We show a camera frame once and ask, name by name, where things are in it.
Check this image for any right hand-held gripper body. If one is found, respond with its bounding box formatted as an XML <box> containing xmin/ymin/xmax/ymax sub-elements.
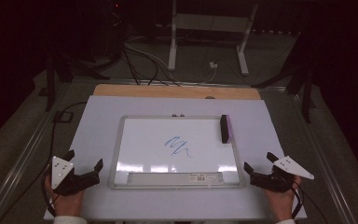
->
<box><xmin>250</xmin><ymin>155</ymin><xmax>315</xmax><ymax>193</ymax></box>

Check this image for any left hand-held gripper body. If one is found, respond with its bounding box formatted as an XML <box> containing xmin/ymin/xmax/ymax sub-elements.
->
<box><xmin>50</xmin><ymin>156</ymin><xmax>101</xmax><ymax>197</ymax></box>

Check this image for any purple and black whiteboard eraser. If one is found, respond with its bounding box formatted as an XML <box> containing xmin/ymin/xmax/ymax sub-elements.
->
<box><xmin>219</xmin><ymin>114</ymin><xmax>234</xmax><ymax>145</ymax></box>

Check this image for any silver framed whiteboard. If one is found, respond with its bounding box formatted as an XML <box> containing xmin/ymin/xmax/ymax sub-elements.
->
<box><xmin>107</xmin><ymin>115</ymin><xmax>246</xmax><ymax>190</ymax></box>

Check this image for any person's left hand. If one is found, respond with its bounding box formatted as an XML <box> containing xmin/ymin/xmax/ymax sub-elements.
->
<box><xmin>45</xmin><ymin>174</ymin><xmax>85</xmax><ymax>218</ymax></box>

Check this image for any person's right hand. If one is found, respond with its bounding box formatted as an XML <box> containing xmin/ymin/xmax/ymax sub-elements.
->
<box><xmin>262</xmin><ymin>175</ymin><xmax>302</xmax><ymax>222</ymax></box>

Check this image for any large white sheet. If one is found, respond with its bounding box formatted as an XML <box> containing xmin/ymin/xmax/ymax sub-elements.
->
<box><xmin>43</xmin><ymin>94</ymin><xmax>308</xmax><ymax>222</ymax></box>

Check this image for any black tripod stand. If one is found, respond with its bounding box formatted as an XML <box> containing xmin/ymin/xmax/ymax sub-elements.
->
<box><xmin>44</xmin><ymin>52</ymin><xmax>110</xmax><ymax>113</ymax></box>
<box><xmin>251</xmin><ymin>60</ymin><xmax>316</xmax><ymax>124</ymax></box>

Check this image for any wooden table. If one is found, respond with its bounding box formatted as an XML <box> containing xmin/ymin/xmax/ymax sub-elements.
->
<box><xmin>92</xmin><ymin>83</ymin><xmax>262</xmax><ymax>101</ymax></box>

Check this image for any dark equipment with red light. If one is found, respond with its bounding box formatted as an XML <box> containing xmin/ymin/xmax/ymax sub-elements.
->
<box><xmin>101</xmin><ymin>0</ymin><xmax>129</xmax><ymax>62</ymax></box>

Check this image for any grey metal stand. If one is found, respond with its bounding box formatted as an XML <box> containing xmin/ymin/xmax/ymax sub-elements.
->
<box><xmin>167</xmin><ymin>0</ymin><xmax>259</xmax><ymax>77</ymax></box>

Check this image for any aluminium floor rail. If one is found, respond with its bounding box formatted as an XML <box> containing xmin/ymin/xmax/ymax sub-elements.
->
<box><xmin>0</xmin><ymin>81</ymin><xmax>73</xmax><ymax>224</ymax></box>
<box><xmin>287</xmin><ymin>91</ymin><xmax>358</xmax><ymax>224</ymax></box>

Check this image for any black floor cable bundle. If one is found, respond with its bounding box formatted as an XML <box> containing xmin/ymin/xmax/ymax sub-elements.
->
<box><xmin>121</xmin><ymin>46</ymin><xmax>181</xmax><ymax>87</ymax></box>

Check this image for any white floor cable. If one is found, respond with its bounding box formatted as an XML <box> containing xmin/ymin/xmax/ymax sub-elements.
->
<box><xmin>123</xmin><ymin>40</ymin><xmax>218</xmax><ymax>86</ymax></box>

